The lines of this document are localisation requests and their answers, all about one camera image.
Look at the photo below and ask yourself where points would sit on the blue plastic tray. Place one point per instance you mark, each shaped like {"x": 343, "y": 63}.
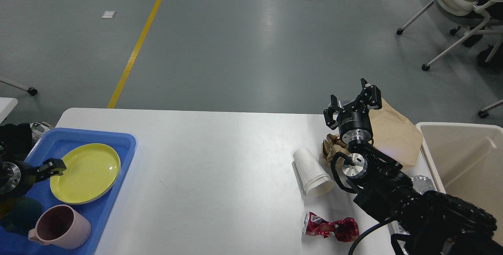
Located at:
{"x": 57, "y": 143}

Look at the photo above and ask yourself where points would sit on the brown paper bag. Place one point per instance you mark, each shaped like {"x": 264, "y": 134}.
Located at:
{"x": 395, "y": 135}

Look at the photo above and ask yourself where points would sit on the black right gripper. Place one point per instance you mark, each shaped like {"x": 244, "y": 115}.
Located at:
{"x": 354, "y": 124}

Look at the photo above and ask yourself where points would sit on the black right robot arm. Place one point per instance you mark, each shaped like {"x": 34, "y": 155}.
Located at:
{"x": 436, "y": 223}

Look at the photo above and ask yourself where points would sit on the beige plastic bin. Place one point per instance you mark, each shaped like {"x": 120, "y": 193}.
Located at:
{"x": 466, "y": 160}

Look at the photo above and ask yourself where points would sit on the white paper cup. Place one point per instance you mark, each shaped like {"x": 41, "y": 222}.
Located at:
{"x": 315, "y": 180}

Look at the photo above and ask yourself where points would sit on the white office chair right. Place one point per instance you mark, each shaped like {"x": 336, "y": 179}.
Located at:
{"x": 476, "y": 17}

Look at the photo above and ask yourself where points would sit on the crumpled brown paper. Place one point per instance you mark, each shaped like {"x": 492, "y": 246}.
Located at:
{"x": 332, "y": 145}

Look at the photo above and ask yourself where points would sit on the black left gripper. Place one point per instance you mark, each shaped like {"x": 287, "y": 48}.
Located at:
{"x": 18, "y": 177}

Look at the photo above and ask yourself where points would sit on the white side table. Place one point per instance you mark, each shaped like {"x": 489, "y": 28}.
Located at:
{"x": 7, "y": 105}

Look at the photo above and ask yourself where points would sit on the pink mug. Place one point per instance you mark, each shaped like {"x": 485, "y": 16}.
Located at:
{"x": 61, "y": 226}

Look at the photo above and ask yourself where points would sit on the teal mug yellow inside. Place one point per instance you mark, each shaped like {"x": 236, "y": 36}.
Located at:
{"x": 19, "y": 215}

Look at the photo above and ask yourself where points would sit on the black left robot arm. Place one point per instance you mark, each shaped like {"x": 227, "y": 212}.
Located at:
{"x": 36, "y": 188}

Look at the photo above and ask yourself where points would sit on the crushed red can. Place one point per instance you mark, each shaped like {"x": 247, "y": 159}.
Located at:
{"x": 344, "y": 230}

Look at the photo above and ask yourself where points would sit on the white paper scrap on floor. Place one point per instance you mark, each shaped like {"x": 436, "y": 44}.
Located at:
{"x": 108, "y": 14}

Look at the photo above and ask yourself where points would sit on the pale green plate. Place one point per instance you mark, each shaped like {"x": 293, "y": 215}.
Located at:
{"x": 79, "y": 187}

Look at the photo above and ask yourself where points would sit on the yellow plastic plate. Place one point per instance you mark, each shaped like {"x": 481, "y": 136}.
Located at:
{"x": 92, "y": 156}

